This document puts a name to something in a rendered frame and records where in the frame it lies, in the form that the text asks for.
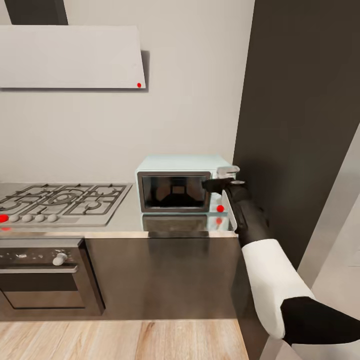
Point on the fridge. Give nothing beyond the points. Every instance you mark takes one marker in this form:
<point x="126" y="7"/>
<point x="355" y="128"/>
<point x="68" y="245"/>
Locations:
<point x="298" y="149"/>

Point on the oven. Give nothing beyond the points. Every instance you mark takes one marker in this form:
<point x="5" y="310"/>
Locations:
<point x="48" y="277"/>

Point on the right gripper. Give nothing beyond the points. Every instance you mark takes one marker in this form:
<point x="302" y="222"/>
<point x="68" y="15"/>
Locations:
<point x="213" y="184"/>

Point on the range hood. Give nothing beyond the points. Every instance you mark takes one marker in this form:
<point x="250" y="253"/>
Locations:
<point x="41" y="50"/>

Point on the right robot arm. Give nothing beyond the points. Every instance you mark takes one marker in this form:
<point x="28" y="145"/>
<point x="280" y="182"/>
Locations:
<point x="284" y="304"/>

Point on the microwave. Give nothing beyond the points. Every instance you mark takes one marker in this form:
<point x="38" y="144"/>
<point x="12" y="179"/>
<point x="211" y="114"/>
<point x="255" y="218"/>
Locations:
<point x="173" y="183"/>

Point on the burner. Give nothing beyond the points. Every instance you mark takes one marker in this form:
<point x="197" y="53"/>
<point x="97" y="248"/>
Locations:
<point x="64" y="204"/>

